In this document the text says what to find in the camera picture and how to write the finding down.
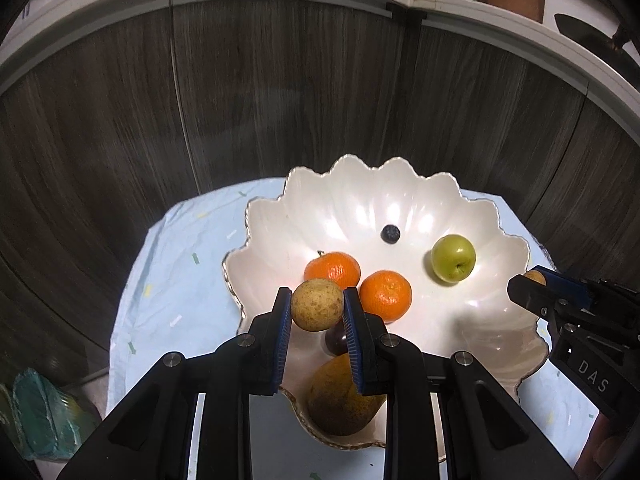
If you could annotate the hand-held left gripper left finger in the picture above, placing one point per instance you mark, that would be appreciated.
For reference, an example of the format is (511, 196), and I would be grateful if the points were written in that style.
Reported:
(284, 340)

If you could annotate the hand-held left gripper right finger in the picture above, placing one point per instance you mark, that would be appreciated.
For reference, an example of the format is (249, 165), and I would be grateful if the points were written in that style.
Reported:
(352, 340)

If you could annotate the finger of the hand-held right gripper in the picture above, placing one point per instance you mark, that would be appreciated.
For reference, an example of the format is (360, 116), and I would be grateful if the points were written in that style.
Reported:
(565, 285)
(530, 296)

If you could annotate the dark purple plum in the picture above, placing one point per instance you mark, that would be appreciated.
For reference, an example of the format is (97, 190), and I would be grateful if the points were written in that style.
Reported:
(336, 340)

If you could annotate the brown longan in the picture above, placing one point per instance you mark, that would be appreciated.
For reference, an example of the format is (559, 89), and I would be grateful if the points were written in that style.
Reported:
(535, 276)
(317, 305)

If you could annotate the tangerine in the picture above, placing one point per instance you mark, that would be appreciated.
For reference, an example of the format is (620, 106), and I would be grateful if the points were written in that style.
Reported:
(387, 295)
(335, 270)

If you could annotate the yellow mango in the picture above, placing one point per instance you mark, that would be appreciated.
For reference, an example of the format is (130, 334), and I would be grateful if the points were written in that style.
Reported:
(330, 400)

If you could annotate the green apple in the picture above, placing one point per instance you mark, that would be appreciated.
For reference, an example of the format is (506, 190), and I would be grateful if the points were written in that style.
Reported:
(453, 258)

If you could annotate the blueberry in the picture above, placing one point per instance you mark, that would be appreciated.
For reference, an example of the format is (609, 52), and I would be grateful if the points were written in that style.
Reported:
(391, 234)

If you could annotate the white scalloped bowl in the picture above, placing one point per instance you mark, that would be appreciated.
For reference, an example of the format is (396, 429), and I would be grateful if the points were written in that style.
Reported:
(375, 200)

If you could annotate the person's right hand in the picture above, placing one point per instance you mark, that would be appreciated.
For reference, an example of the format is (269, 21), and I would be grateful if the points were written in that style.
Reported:
(605, 447)

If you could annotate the light blue patterned cloth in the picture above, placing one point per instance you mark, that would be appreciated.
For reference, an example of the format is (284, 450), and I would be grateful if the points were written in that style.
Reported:
(165, 285)

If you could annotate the teal plastic bag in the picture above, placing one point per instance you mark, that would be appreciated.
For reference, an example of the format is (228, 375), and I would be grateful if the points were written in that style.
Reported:
(50, 415)

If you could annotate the black wok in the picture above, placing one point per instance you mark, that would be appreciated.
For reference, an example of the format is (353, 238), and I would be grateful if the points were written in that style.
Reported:
(590, 37)

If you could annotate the dark wood kitchen counter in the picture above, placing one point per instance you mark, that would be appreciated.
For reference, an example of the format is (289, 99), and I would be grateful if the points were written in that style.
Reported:
(300, 85)

